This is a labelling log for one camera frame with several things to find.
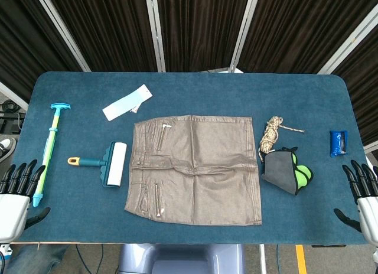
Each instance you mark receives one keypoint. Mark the blue jeans leg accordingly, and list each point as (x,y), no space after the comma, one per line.
(35,260)

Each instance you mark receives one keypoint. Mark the white table leg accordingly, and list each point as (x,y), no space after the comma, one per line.
(262,259)

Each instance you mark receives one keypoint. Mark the teal and green pump toy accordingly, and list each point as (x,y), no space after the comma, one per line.
(50,144)

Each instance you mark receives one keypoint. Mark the white and black shoe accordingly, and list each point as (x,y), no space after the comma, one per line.
(7,145)

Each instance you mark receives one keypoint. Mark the grey and green cloth item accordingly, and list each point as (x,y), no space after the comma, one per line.
(280,170)

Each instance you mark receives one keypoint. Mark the blue felt table mat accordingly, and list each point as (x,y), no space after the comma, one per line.
(206,91)

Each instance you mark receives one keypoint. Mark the white screen frame post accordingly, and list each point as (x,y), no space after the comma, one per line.
(62,29)
(242,32)
(156,32)
(11,95)
(348,39)

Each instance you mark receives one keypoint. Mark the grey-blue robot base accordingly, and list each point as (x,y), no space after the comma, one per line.
(183,259)

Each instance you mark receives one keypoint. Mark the teal and white lint roller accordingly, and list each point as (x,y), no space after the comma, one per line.
(116,164)

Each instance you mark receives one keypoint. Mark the light blue paper tag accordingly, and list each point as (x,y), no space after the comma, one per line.
(124,104)

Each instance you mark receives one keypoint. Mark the left black-fingered robot hand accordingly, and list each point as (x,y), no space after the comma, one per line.
(13,215)

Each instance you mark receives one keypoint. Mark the dark brown pleated curtain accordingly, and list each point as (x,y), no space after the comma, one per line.
(366,85)
(23,35)
(200,29)
(295,29)
(109,29)

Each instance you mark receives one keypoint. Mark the blue plastic packet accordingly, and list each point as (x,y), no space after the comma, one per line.
(338,142)

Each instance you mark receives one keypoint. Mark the right black-fingered robot hand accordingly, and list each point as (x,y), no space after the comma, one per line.
(369,218)

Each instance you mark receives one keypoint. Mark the taupe leather mini skirt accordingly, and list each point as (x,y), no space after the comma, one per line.
(206,173)

